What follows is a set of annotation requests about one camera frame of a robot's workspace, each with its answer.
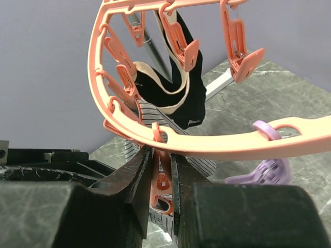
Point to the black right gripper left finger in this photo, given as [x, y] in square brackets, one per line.
[112, 212]

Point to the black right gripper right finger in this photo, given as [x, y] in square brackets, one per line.
[207, 214]

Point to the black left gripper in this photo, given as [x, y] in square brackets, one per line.
[50, 165]

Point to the grey striped boxer underwear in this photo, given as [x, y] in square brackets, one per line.
[149, 114]

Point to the pink round clip hanger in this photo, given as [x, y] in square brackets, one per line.
[111, 72]

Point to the black underwear white waistband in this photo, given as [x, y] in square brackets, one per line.
[183, 97]

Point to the lilac clothes peg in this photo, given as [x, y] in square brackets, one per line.
[270, 171]

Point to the silver clothes rack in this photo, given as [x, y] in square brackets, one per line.
[215, 72]

